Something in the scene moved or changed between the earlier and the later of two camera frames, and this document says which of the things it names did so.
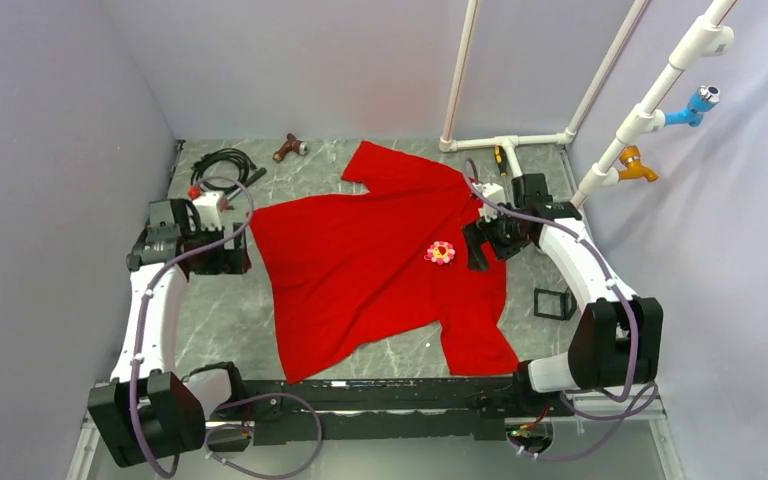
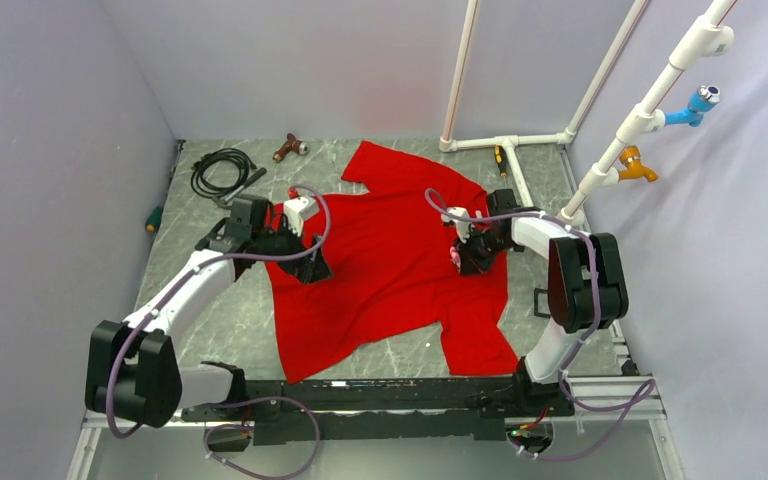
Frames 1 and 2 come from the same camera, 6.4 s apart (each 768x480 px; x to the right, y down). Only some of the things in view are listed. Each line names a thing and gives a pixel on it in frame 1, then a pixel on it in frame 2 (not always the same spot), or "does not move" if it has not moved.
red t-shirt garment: (346, 271) does not move
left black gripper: (227, 260) -> (310, 269)
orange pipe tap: (630, 157) does not move
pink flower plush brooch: (440, 252) -> (455, 259)
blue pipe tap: (700, 102) does not move
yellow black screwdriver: (501, 160) does not move
